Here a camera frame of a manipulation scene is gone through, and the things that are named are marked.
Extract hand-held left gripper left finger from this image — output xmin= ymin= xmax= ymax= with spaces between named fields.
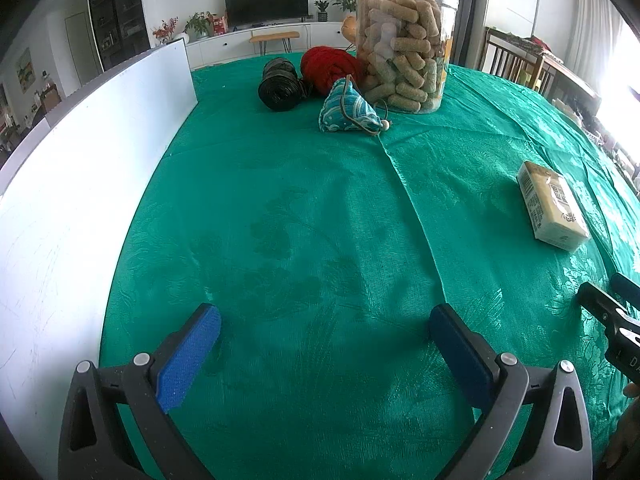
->
xmin=57 ymin=302 xmax=223 ymax=480

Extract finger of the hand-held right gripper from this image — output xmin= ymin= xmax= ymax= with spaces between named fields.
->
xmin=577 ymin=281 xmax=640 ymax=333
xmin=611 ymin=272 xmax=640 ymax=307

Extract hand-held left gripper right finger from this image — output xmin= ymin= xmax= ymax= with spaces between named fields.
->
xmin=427 ymin=302 xmax=593 ymax=480

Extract beige tissue pack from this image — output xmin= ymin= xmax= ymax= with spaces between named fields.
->
xmin=516 ymin=161 xmax=592 ymax=252

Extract white cardboard box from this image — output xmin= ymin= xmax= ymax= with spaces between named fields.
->
xmin=0 ymin=39 xmax=199 ymax=413

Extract blue patterned triangular pouch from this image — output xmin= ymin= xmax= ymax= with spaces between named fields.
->
xmin=317 ymin=75 xmax=393 ymax=137

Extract black plastic bag roll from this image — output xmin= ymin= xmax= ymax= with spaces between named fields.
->
xmin=257 ymin=57 xmax=307 ymax=111

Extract red yarn ball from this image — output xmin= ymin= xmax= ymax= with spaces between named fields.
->
xmin=300 ymin=46 xmax=368 ymax=97

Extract person's right hand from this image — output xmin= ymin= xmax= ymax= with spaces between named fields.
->
xmin=602 ymin=381 xmax=640 ymax=468

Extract pile of assorted clutter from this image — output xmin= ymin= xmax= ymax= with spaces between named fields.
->
xmin=550 ymin=95 xmax=640 ymax=186

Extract green tablecloth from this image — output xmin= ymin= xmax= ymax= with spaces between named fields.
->
xmin=97 ymin=50 xmax=640 ymax=480

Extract wooden slatted chair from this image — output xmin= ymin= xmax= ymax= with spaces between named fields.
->
xmin=479 ymin=27 xmax=546 ymax=93

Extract white sheer curtain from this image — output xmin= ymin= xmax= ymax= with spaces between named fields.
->
xmin=565 ymin=0 xmax=626 ymax=93

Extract white tv cabinet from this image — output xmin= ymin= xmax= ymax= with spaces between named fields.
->
xmin=185 ymin=21 xmax=356 ymax=68

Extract grey curtain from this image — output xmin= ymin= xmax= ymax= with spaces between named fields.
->
xmin=442 ymin=0 xmax=488 ymax=68

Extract clear plastic snack jar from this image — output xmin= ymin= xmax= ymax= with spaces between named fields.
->
xmin=354 ymin=0 xmax=460 ymax=115

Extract red flowers in vase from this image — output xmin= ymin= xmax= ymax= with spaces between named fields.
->
xmin=152 ymin=17 xmax=178 ymax=43

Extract wooden bench black legs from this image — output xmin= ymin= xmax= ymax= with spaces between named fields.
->
xmin=249 ymin=31 xmax=301 ymax=56

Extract green plant with red flowers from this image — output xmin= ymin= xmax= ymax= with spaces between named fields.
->
xmin=184 ymin=11 xmax=213 ymax=40

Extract dark glass display cabinet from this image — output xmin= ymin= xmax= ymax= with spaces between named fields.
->
xmin=86 ymin=0 xmax=151 ymax=72

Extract black television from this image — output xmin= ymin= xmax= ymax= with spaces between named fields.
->
xmin=224 ymin=0 xmax=309 ymax=28

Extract framed wall painting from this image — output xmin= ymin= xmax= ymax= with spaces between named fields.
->
xmin=16 ymin=49 xmax=35 ymax=93

